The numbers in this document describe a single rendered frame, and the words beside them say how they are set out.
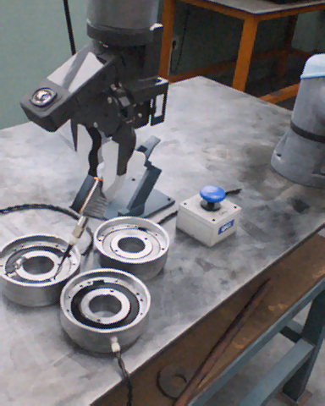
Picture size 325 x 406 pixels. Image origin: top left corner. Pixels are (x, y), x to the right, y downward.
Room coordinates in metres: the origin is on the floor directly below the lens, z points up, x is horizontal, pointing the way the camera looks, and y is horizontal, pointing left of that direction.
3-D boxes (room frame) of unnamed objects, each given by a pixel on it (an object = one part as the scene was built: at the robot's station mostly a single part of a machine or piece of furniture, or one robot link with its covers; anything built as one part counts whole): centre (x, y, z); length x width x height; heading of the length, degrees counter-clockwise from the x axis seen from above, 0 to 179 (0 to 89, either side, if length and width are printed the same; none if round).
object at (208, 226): (0.69, -0.08, 0.82); 0.08 x 0.07 x 0.05; 142
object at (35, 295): (0.52, 0.15, 0.82); 0.10 x 0.10 x 0.04
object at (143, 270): (0.59, 0.04, 0.82); 0.10 x 0.10 x 0.04
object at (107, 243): (0.59, 0.04, 0.82); 0.08 x 0.08 x 0.02
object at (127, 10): (0.57, 0.07, 1.15); 0.08 x 0.08 x 0.05
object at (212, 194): (0.69, -0.07, 0.85); 0.04 x 0.04 x 0.05
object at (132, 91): (0.57, 0.06, 1.07); 0.09 x 0.08 x 0.12; 143
